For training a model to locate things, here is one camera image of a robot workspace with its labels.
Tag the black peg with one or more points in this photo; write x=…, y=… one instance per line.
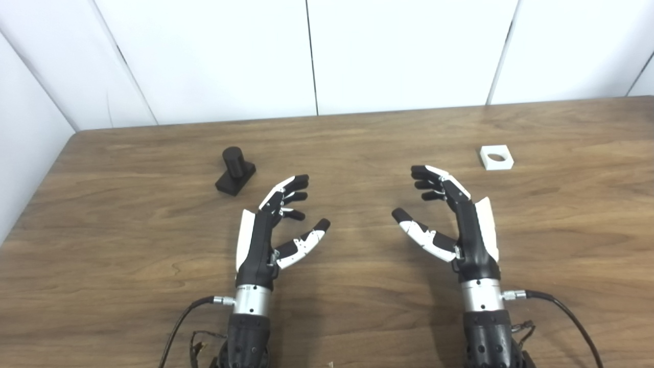
x=234, y=171

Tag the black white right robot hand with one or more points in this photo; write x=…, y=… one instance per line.
x=472, y=240

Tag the white square piece with hole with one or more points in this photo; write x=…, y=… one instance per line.
x=506, y=162

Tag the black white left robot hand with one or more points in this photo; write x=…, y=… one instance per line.
x=258, y=240

